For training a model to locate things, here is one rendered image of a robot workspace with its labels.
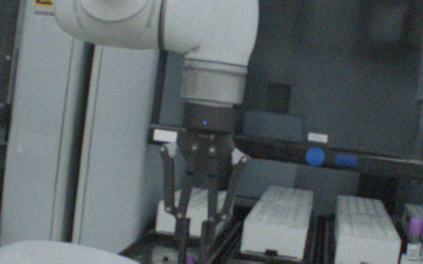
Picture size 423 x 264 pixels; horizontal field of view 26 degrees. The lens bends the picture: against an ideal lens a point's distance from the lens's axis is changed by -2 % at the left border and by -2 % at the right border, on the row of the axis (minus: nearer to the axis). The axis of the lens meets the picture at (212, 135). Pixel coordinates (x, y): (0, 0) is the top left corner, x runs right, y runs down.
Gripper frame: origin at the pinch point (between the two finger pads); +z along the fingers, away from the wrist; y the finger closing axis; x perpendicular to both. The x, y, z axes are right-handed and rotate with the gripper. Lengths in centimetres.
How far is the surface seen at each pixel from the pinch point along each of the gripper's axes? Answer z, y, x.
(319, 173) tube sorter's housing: -5, -16, -96
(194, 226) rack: 0.9, 3.0, -21.8
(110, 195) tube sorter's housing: -2.5, 17.5, -20.4
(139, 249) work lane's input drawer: 3.8, 9.6, -9.5
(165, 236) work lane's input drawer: 2.9, 7.5, -20.1
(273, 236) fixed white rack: -0.3, -10.7, -15.0
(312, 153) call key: -14.2, -15.0, -16.7
